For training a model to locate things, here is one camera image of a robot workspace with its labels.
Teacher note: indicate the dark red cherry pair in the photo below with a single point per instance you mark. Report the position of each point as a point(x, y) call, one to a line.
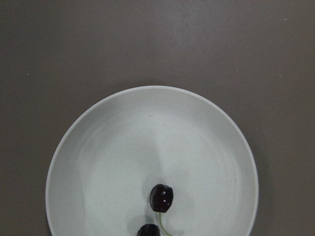
point(160, 199)

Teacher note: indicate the round beige plate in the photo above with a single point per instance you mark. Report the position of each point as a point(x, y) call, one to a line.
point(105, 166)

